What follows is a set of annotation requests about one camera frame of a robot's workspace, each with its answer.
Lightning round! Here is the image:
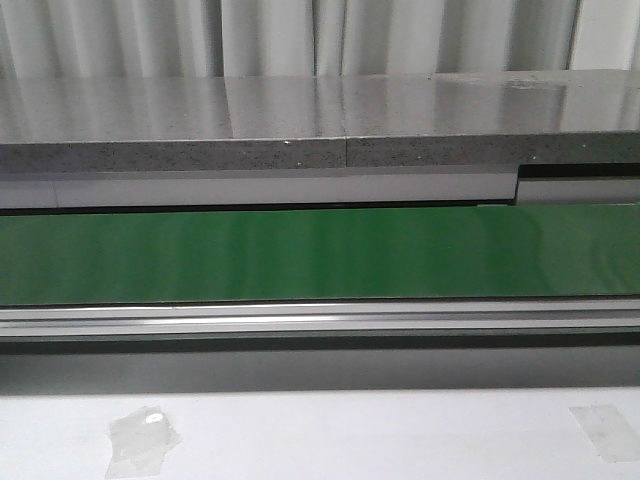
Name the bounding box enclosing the green conveyor belt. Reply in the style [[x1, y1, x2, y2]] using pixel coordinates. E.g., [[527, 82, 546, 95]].
[[1, 204, 639, 306]]

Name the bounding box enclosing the clear tape patch left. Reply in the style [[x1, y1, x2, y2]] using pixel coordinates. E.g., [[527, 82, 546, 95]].
[[105, 406, 181, 479]]

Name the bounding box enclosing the clear tape patch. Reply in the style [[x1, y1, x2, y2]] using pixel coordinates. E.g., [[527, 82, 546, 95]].
[[105, 406, 181, 479], [569, 405, 639, 463]]

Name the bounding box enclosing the grey stone slab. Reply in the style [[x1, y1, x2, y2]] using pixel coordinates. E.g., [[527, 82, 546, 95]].
[[1, 70, 639, 175]]

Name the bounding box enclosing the white pleated curtain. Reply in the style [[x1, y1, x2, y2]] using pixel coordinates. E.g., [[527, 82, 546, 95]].
[[1, 1, 639, 79]]

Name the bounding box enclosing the clear tape patch right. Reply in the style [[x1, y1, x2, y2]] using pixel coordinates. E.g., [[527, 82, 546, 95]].
[[569, 405, 639, 463]]

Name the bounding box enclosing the aluminium conveyor front rail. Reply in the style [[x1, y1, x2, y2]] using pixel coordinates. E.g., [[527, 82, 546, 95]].
[[1, 297, 639, 340]]

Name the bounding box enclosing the aluminium conveyor rail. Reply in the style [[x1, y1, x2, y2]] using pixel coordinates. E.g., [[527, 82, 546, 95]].
[[1, 163, 639, 210], [1, 297, 639, 340]]

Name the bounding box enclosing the aluminium conveyor rear rail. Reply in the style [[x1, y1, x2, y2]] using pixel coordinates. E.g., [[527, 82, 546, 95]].
[[1, 163, 639, 210]]

